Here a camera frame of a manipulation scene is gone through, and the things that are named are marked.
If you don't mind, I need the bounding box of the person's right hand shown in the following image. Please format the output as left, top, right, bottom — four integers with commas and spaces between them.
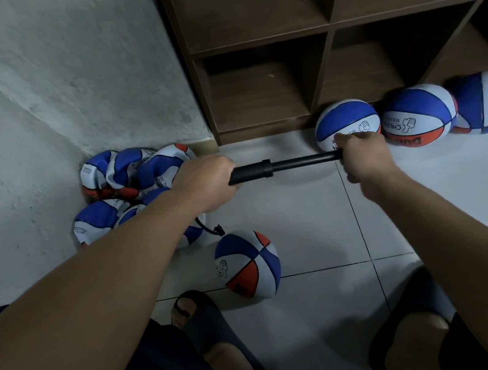
333, 123, 410, 208

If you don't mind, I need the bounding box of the person's left hand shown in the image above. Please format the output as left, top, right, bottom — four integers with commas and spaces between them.
166, 151, 244, 220

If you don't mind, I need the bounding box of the black hand pump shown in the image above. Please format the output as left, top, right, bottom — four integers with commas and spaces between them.
186, 146, 355, 244

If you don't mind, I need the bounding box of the brown wooden cubby shelf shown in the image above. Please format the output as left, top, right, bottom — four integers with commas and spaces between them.
155, 0, 488, 153

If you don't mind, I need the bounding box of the person's left forearm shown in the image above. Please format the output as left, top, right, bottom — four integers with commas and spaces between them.
0, 189, 228, 370

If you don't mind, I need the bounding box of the person's right forearm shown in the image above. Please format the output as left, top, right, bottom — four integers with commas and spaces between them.
359, 155, 488, 370

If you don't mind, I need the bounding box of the black sandal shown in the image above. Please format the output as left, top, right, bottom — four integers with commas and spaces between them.
354, 260, 467, 370
166, 279, 272, 370

